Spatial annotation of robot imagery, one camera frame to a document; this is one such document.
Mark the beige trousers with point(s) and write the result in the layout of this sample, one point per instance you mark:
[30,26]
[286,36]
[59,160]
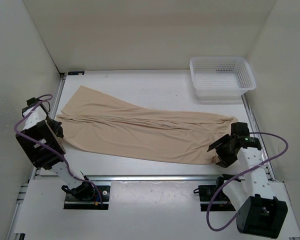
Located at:
[96,122]

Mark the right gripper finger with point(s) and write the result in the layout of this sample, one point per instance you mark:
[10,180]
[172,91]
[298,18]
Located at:
[220,142]
[225,162]

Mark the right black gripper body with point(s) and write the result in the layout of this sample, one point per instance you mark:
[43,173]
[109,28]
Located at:
[225,154]

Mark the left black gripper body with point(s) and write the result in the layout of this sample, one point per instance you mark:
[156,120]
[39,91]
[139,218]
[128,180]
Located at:
[54,124]

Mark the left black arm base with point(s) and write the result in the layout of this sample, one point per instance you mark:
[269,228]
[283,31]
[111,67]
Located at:
[85,197]

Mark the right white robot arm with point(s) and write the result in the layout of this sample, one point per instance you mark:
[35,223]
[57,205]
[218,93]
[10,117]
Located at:
[258,210]

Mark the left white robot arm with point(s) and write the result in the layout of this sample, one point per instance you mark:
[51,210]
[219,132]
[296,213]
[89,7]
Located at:
[38,136]

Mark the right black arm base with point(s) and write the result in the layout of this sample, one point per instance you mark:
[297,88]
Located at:
[221,203]

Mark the white plastic mesh basket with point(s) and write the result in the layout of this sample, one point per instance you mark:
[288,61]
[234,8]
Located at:
[222,77]

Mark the aluminium front rail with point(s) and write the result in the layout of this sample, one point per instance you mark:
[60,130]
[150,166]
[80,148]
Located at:
[125,178]

